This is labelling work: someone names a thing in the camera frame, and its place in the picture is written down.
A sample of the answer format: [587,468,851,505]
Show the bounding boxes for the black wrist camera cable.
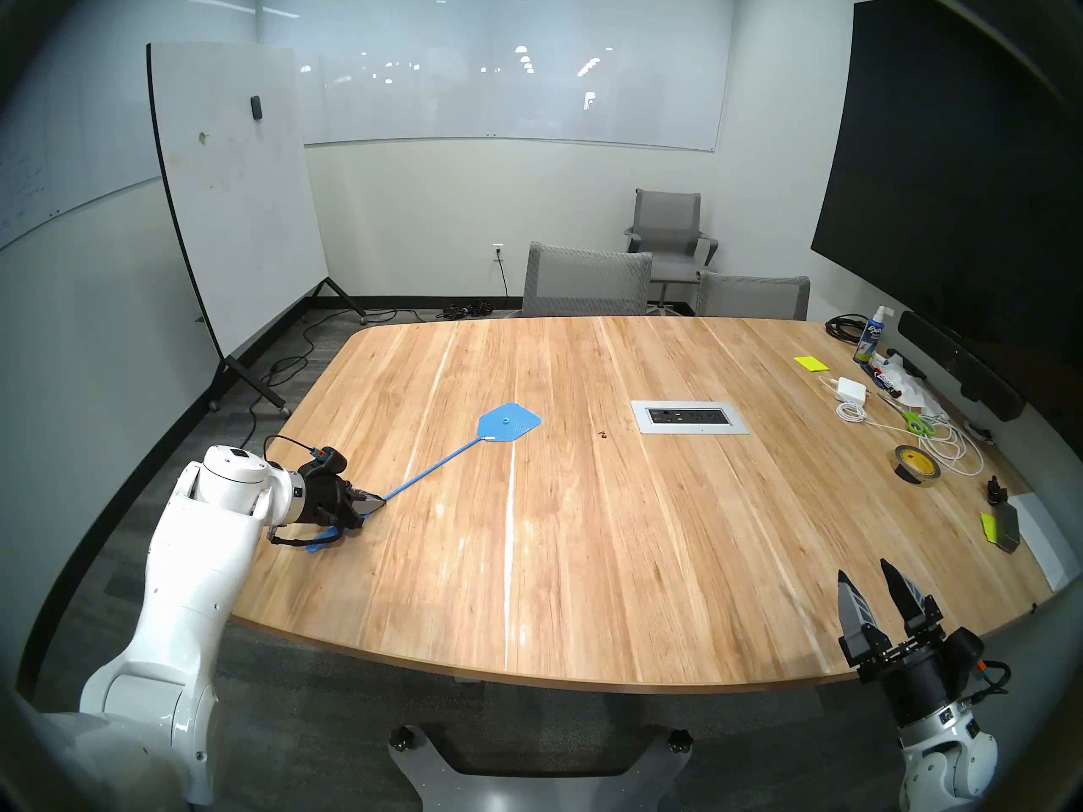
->
[973,658,1013,705]
[262,434,327,464]

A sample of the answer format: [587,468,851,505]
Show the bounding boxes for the black video sound bar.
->
[897,310,1027,422]

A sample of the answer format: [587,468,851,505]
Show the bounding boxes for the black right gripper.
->
[837,557,963,727]

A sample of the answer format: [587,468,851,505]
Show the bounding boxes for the long black floor cable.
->
[237,358,305,452]

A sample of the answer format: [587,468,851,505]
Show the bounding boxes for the silver table power outlet box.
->
[630,399,750,436]

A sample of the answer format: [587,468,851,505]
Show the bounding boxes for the blue plastic fly swatter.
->
[306,402,542,554]

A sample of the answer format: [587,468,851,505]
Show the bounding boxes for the black left wrist camera cable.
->
[262,434,327,464]

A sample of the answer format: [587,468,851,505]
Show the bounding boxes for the brown packing tape roll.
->
[894,445,942,486]

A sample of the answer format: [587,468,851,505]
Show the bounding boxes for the white mobile whiteboard on stand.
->
[146,42,369,418]

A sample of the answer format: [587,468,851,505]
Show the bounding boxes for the whiteboard cleaner spray bottle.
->
[853,304,894,365]

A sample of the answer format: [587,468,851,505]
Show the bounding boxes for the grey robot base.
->
[388,721,695,812]

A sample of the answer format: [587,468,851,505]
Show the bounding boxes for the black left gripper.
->
[296,471,388,533]

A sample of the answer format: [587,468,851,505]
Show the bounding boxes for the grey mesh office chair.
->
[505,242,654,319]
[695,271,811,321]

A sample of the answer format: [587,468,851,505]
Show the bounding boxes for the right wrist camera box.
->
[946,626,989,680]

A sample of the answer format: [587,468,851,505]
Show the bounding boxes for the grey office chair with armrests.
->
[624,189,720,316]

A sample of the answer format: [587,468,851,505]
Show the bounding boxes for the glass wall whiteboard with writing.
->
[0,0,259,253]

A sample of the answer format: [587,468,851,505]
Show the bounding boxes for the green handled scissors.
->
[876,392,937,437]

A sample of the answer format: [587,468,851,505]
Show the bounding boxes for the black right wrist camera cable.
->
[973,658,1013,705]

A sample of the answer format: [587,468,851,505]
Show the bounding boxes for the white paper sheet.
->
[1007,492,1082,592]

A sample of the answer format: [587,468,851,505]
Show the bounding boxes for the white plastic bag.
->
[880,358,948,418]

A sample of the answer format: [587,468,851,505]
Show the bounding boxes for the wide glass wall whiteboard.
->
[258,0,737,153]

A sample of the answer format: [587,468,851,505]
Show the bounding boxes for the white charger cable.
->
[817,375,987,480]

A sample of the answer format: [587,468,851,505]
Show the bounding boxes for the black looped floor cable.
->
[262,307,424,388]

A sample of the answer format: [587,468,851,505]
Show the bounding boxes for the black cable bundle with cord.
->
[436,255,511,321]

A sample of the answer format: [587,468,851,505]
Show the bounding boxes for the large black wall screen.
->
[810,0,1083,431]

